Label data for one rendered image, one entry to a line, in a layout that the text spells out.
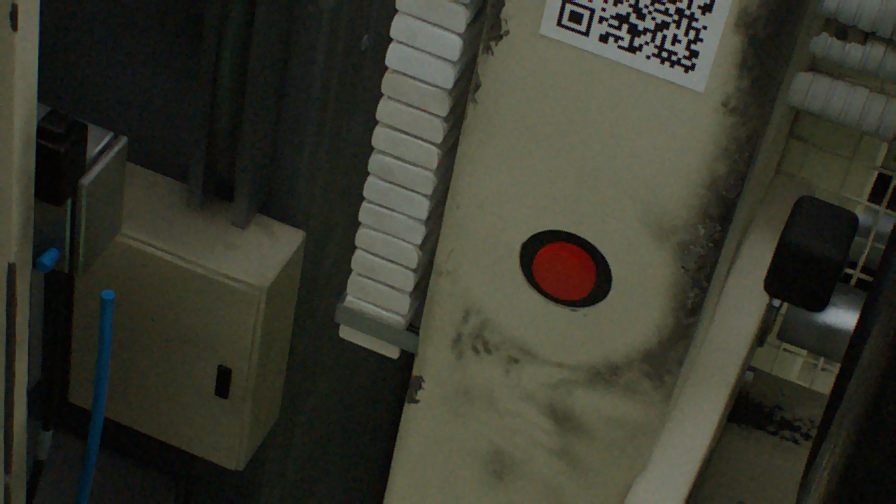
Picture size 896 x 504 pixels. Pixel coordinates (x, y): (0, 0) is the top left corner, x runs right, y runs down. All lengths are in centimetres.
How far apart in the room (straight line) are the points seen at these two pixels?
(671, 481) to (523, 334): 11
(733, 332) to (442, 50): 28
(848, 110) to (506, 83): 47
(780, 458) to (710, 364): 18
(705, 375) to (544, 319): 14
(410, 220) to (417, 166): 3
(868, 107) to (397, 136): 46
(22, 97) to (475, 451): 35
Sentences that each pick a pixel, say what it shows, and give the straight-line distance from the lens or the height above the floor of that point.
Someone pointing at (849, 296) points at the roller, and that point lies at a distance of 120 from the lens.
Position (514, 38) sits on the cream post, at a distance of 88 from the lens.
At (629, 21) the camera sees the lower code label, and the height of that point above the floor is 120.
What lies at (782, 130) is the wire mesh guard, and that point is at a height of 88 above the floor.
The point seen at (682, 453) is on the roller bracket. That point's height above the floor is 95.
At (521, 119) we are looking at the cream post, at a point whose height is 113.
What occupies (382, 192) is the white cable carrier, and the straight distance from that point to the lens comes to 97.
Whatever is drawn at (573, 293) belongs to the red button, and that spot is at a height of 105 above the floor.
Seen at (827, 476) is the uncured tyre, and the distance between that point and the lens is 79.
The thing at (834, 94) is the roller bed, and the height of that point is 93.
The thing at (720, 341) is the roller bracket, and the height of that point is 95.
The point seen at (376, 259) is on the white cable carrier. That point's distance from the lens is 100.
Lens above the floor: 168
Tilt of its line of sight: 42 degrees down
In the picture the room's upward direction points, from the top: 12 degrees clockwise
